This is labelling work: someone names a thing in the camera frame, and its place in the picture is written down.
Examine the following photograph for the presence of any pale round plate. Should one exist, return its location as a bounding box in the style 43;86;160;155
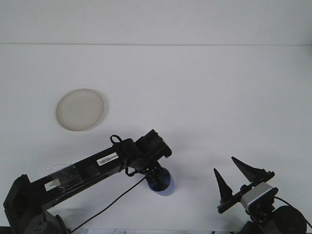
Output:
56;88;107;132

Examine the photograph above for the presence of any pale blue cup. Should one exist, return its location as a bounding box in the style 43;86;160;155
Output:
147;168;176;196

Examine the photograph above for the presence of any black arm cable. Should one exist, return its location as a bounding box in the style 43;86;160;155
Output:
274;196;312;226
70;135;147;234

